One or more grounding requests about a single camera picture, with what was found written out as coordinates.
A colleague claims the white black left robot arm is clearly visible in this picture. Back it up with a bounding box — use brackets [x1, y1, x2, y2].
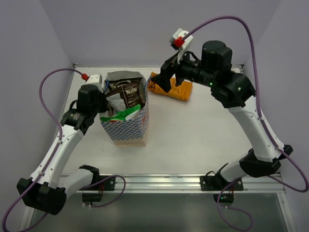
[17, 84, 109, 215]

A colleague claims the orange chips bag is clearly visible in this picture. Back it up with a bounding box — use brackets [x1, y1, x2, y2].
[147, 77, 193, 102]

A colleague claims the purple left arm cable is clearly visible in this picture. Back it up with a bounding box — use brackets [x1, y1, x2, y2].
[1, 68, 88, 232]

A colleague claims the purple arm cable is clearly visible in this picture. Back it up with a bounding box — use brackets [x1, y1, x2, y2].
[1, 68, 88, 232]
[184, 15, 309, 232]

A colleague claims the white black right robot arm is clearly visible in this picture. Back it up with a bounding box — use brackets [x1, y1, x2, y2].
[151, 41, 293, 190]

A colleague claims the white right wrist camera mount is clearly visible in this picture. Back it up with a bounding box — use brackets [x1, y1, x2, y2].
[169, 28, 194, 64]

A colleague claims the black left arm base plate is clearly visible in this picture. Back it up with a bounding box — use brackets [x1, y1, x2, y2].
[81, 175, 116, 209]

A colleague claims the aluminium mounting rail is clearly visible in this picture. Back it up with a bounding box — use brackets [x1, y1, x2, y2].
[57, 174, 285, 194]

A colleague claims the green chips bag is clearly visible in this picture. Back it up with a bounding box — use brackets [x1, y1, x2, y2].
[100, 104, 141, 122]

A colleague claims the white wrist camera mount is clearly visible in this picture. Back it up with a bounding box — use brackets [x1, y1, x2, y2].
[169, 28, 194, 64]
[85, 73, 103, 92]

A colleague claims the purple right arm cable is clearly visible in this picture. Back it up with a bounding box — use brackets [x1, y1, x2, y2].
[184, 15, 309, 232]

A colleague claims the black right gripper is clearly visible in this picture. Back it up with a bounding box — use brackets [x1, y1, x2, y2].
[151, 44, 218, 93]

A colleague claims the blue checkered paper bag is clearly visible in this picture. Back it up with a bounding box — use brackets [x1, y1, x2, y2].
[99, 71, 149, 146]

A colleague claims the brown kettle chips bag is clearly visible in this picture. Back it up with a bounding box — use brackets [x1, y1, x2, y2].
[106, 87, 126, 113]
[122, 82, 143, 108]

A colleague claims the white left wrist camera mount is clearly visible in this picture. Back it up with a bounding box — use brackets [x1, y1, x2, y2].
[85, 73, 103, 92]

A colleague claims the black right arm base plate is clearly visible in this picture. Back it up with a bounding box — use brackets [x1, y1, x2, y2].
[199, 171, 244, 207]

